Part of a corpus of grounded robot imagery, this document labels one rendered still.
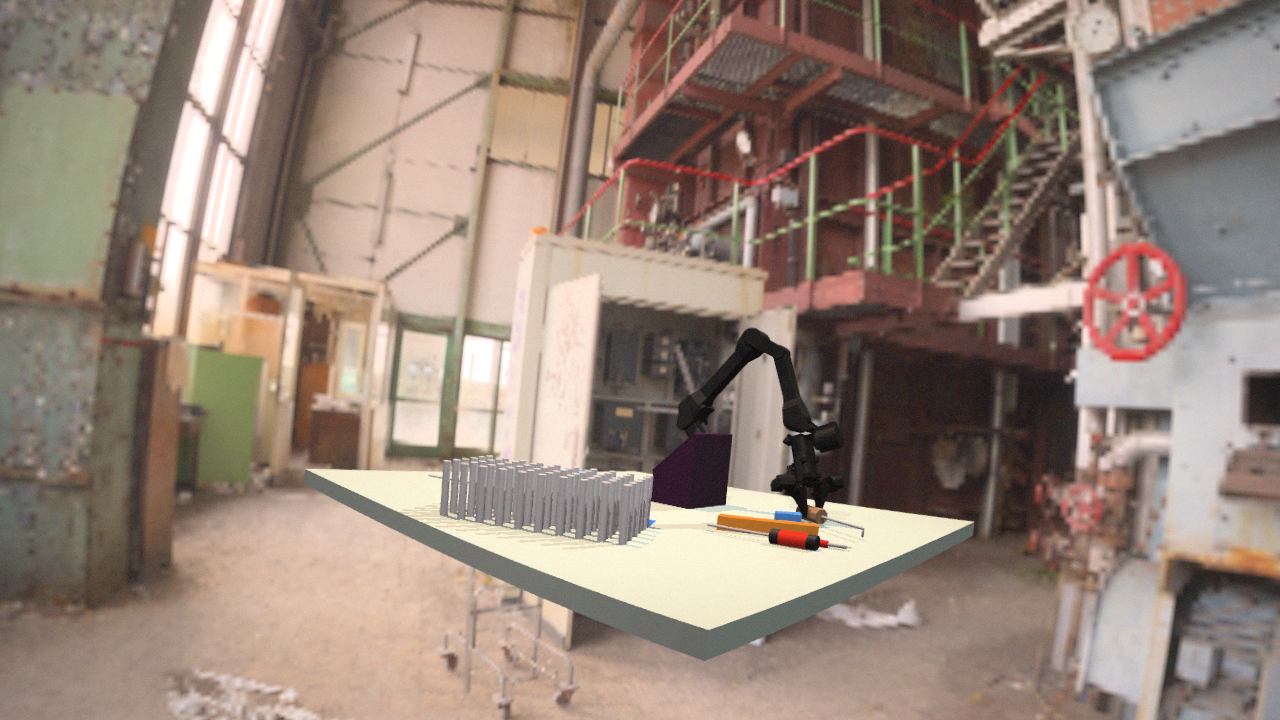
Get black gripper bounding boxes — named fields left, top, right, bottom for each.
left=771, top=454, right=844, bottom=518

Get yellow flat bar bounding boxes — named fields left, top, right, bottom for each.
left=717, top=514, right=819, bottom=536

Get red-handled screwdriver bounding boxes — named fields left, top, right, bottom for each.
left=707, top=524, right=820, bottom=550

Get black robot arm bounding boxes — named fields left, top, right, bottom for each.
left=676, top=327, right=844, bottom=457

